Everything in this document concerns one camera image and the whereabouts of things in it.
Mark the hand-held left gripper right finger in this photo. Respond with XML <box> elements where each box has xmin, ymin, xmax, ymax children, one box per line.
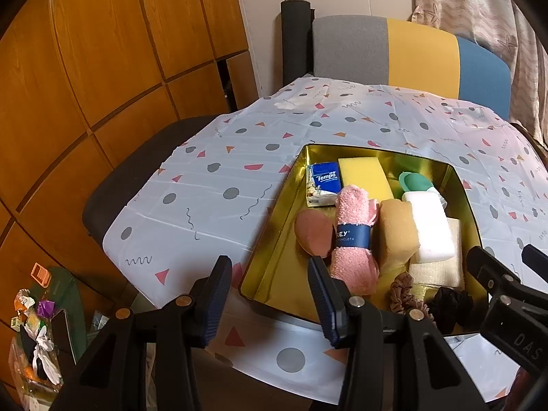
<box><xmin>307</xmin><ymin>256</ymin><xmax>489</xmax><ymax>411</ymax></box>

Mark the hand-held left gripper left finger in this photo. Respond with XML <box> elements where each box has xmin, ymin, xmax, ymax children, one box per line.
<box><xmin>55</xmin><ymin>254</ymin><xmax>234</xmax><ymax>411</ymax></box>

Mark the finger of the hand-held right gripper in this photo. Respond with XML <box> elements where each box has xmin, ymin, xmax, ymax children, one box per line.
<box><xmin>521</xmin><ymin>244</ymin><xmax>548</xmax><ymax>275</ymax></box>
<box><xmin>466</xmin><ymin>246</ymin><xmax>521</xmax><ymax>304</ymax></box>

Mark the beige scrubbing cloth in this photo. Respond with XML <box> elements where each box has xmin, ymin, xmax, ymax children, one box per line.
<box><xmin>409</xmin><ymin>217</ymin><xmax>465</xmax><ymax>289</ymax></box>

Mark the black scrunchie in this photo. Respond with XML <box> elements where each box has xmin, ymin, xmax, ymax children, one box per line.
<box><xmin>428</xmin><ymin>287</ymin><xmax>476</xmax><ymax>335</ymax></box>

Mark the gold metal tin tray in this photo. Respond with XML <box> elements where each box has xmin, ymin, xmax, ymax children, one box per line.
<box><xmin>237</xmin><ymin>143</ymin><xmax>491</xmax><ymax>337</ymax></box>

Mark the white sponge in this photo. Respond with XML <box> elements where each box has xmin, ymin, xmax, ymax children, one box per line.
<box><xmin>401</xmin><ymin>190</ymin><xmax>455</xmax><ymax>264</ymax></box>

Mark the brown makeup sponge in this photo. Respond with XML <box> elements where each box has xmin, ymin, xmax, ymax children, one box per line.
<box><xmin>295</xmin><ymin>211</ymin><xmax>337</xmax><ymax>258</ymax></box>

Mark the brown patterned scrunchie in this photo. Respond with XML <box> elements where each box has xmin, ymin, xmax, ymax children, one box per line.
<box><xmin>389</xmin><ymin>275</ymin><xmax>435</xmax><ymax>324</ymax></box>

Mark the tan sponge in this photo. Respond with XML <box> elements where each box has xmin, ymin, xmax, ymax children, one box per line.
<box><xmin>370</xmin><ymin>199</ymin><xmax>420</xmax><ymax>283</ymax></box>

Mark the pink towel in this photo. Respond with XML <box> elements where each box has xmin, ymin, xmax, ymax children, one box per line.
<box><xmin>329</xmin><ymin>185</ymin><xmax>381</xmax><ymax>296</ymax></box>

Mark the green travel bottle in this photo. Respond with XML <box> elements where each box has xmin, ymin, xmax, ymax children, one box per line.
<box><xmin>398</xmin><ymin>170</ymin><xmax>448</xmax><ymax>210</ymax></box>

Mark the blue tissue pack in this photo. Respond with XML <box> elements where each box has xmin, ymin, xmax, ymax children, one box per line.
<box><xmin>305</xmin><ymin>163</ymin><xmax>343</xmax><ymax>208</ymax></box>

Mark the yellow sponge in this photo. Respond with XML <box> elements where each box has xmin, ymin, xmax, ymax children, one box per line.
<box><xmin>337</xmin><ymin>157</ymin><xmax>394</xmax><ymax>202</ymax></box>

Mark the patterned white tablecloth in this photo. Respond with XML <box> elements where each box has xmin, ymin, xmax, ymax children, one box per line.
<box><xmin>103</xmin><ymin>75</ymin><xmax>548</xmax><ymax>403</ymax></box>

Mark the orange plastic clip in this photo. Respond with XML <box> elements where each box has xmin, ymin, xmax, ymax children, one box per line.
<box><xmin>30</xmin><ymin>262</ymin><xmax>52</xmax><ymax>287</ymax></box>

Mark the white plastic bag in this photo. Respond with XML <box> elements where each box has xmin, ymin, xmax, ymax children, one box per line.
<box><xmin>23</xmin><ymin>323</ymin><xmax>65</xmax><ymax>384</ymax></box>

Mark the grey yellow blue chair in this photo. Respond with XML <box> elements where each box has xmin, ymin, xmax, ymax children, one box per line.
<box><xmin>312</xmin><ymin>16</ymin><xmax>512</xmax><ymax>123</ymax></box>

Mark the pink patterned curtain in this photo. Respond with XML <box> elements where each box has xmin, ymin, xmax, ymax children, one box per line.
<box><xmin>411</xmin><ymin>0</ymin><xmax>548</xmax><ymax>146</ymax></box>

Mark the black rolled mat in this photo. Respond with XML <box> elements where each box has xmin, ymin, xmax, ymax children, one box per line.
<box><xmin>280</xmin><ymin>0</ymin><xmax>315</xmax><ymax>86</ymax></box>

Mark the wooden cabinet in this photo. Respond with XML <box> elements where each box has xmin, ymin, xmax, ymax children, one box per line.
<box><xmin>0</xmin><ymin>0</ymin><xmax>258</xmax><ymax>395</ymax></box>

